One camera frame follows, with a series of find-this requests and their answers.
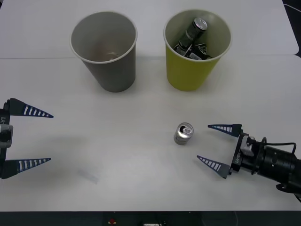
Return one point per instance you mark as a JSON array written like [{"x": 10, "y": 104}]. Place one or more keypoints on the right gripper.
[{"x": 237, "y": 160}]

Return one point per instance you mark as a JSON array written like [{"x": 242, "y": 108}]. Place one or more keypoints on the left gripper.
[{"x": 4, "y": 117}]

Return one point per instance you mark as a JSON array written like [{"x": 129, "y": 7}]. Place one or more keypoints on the silver drink can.
[{"x": 182, "y": 139}]

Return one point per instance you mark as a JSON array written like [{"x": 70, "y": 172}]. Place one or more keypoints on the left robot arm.
[{"x": 5, "y": 135}]

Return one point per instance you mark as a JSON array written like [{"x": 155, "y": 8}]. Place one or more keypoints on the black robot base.
[{"x": 58, "y": 219}]

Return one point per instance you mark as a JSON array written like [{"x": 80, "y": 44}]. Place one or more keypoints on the yellow-green plastic bin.
[{"x": 185, "y": 75}]

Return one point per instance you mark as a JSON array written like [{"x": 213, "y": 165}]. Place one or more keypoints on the black drink can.
[
  {"x": 184, "y": 50},
  {"x": 202, "y": 53},
  {"x": 191, "y": 33}
]

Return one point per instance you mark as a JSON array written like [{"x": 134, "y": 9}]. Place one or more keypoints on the grey plastic bin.
[{"x": 117, "y": 75}]

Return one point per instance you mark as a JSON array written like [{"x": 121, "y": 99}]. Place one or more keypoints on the red button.
[{"x": 112, "y": 221}]

